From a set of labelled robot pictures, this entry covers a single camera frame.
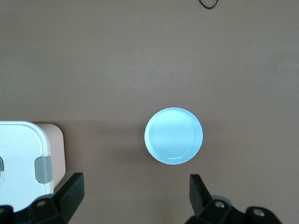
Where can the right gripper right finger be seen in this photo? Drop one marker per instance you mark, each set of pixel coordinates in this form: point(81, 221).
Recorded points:
point(201, 200)

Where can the white lidded lunch box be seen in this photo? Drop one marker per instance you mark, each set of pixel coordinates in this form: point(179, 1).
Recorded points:
point(21, 144)

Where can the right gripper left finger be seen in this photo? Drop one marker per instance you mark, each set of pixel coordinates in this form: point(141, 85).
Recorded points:
point(65, 200)

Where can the light blue round plate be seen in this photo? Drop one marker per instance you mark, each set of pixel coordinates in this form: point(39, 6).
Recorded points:
point(173, 136)

